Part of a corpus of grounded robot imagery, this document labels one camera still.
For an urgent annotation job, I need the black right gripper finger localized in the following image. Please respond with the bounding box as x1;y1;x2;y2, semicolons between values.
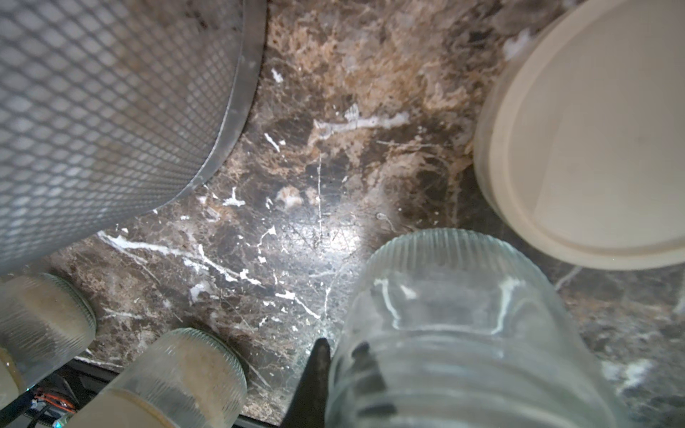
280;338;331;428

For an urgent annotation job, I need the beige lidded jar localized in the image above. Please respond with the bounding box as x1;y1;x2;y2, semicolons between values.
67;328;247;427
1;273;96;408

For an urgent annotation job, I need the glass jar with rice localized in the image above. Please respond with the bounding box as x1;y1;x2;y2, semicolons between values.
325;228;631;427

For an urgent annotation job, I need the beige jar lid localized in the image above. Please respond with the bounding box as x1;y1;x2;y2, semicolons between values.
474;1;684;270

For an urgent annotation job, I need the grey mesh waste bin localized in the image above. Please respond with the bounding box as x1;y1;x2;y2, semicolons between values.
1;1;268;274

